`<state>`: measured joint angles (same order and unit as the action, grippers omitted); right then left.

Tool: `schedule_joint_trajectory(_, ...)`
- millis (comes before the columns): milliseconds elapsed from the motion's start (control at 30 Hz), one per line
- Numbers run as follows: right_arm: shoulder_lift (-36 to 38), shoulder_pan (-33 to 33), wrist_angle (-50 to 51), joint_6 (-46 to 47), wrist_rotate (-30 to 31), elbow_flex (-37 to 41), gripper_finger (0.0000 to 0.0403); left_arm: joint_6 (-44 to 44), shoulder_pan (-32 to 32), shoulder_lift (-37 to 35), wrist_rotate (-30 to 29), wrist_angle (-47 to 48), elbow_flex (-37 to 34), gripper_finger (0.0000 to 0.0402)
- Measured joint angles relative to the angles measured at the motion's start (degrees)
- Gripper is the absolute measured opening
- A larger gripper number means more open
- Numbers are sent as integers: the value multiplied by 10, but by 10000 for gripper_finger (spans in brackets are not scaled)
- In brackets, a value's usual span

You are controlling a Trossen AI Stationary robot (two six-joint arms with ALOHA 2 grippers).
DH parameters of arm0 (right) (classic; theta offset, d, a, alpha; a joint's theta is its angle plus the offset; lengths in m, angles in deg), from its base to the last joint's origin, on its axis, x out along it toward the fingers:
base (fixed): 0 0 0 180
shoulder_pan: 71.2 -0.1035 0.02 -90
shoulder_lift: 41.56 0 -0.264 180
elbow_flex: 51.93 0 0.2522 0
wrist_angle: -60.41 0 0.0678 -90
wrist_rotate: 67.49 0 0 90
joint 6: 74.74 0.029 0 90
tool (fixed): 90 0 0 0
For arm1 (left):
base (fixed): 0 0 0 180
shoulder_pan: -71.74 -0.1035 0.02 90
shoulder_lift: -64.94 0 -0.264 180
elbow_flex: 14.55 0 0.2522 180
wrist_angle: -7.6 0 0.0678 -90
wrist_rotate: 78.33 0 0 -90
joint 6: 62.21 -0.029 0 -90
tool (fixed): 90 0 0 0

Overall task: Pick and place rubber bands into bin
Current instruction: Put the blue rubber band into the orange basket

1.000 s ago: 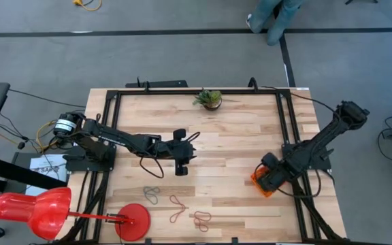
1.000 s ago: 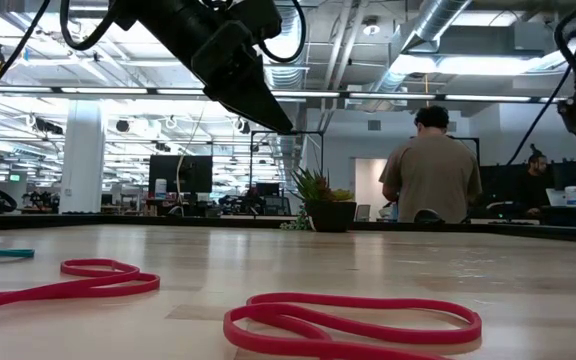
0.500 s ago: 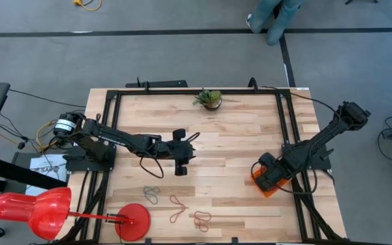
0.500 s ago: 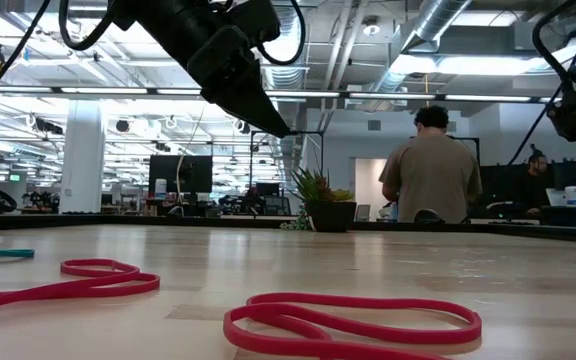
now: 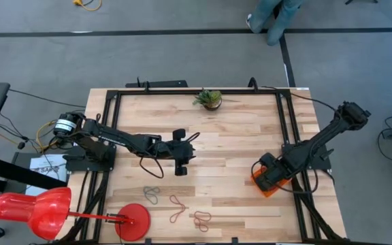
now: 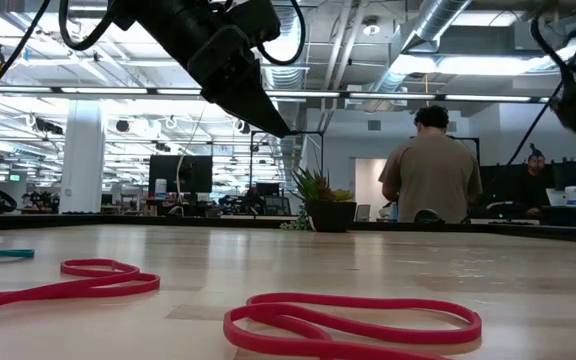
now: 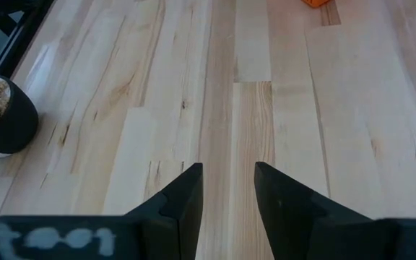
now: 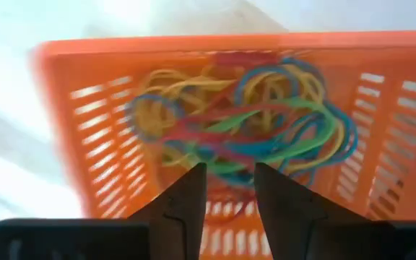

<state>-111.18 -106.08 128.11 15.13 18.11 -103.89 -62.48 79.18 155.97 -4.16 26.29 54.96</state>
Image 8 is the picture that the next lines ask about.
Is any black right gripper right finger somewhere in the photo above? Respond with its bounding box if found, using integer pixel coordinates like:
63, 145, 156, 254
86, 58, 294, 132
253, 162, 369, 260

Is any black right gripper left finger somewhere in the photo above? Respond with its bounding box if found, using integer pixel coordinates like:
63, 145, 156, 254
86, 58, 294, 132
128, 162, 208, 260

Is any green rubber band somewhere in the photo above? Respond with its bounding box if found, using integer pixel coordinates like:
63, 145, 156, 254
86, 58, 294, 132
189, 142, 258, 178
204, 96, 339, 165

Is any pile of coloured rubber bands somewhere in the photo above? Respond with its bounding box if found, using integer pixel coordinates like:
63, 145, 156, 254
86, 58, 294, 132
233, 56, 360, 178

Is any blue rubber band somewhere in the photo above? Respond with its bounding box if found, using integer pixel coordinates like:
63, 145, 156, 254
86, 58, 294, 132
125, 93, 186, 144

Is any dark red rubber band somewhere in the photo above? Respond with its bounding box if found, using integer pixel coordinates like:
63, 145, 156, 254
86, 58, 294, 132
213, 51, 280, 69

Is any orange plastic bin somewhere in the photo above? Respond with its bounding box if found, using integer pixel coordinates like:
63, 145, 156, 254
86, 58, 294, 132
30, 30, 416, 260

